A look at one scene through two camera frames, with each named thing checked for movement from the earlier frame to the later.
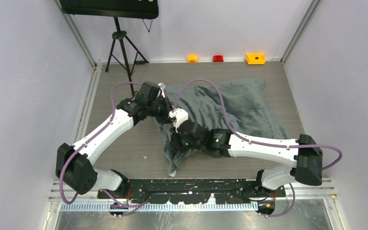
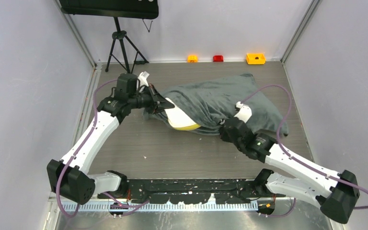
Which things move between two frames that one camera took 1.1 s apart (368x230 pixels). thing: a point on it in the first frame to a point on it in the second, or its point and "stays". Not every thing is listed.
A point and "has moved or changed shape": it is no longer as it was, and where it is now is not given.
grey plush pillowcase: x=238 y=105 has moved or changed shape
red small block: x=218 y=58 stays
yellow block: x=256 y=58 stays
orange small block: x=192 y=58 stays
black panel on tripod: x=135 y=8 stays
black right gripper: x=175 y=143 to x=224 y=135
